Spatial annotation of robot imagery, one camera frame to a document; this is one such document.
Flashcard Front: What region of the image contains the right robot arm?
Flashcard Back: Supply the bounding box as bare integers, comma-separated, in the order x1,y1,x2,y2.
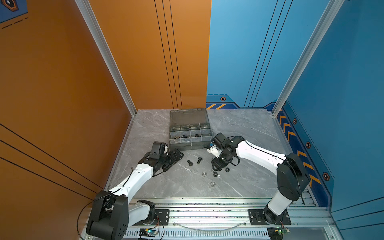
207,133,310,225

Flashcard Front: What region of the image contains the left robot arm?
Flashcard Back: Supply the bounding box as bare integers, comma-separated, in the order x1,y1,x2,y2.
86,142,184,240

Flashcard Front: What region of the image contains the grey plastic organizer box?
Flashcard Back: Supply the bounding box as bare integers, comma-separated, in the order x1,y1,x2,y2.
169,109,213,151

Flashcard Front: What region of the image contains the green circuit board left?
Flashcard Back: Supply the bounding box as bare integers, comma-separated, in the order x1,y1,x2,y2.
138,229,159,240

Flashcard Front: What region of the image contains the circuit board right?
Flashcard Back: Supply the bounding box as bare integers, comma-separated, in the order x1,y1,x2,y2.
267,228,291,240

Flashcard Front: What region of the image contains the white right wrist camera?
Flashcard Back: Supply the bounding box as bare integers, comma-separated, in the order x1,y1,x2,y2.
207,145,222,158

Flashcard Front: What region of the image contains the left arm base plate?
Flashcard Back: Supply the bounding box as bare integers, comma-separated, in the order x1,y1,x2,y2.
134,209,170,226

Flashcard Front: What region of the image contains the aluminium front rail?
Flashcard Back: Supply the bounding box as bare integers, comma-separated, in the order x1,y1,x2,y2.
79,197,344,240

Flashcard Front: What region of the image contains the white cable on rail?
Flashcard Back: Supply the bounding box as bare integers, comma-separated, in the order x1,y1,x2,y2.
170,221,248,232

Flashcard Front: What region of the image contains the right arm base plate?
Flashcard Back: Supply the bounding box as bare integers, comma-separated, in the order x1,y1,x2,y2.
248,209,292,226

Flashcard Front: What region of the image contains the aluminium left corner post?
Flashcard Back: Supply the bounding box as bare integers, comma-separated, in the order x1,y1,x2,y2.
75,0,137,117

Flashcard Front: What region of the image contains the aluminium corner post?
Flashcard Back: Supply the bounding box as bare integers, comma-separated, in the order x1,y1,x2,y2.
272,0,345,118
75,0,137,117

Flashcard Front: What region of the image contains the aluminium right corner post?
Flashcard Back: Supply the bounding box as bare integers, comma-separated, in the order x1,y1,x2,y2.
272,0,345,118

